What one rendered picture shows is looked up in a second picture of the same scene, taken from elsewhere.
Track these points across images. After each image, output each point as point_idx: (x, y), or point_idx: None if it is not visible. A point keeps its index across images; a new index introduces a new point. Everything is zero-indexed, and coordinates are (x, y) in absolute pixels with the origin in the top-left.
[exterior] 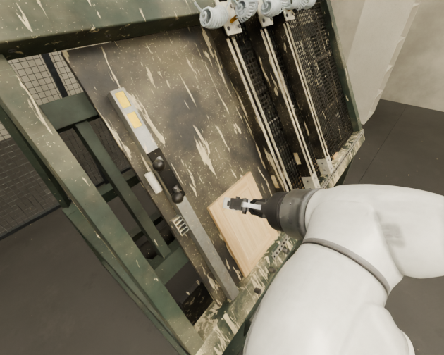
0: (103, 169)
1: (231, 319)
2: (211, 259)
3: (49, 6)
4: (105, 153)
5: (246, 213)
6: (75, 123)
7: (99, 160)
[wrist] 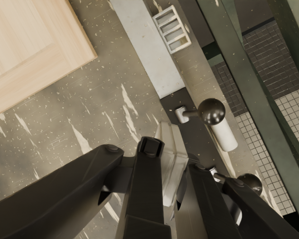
0: (291, 150)
1: None
2: None
3: None
4: (284, 176)
5: (140, 143)
6: None
7: (296, 166)
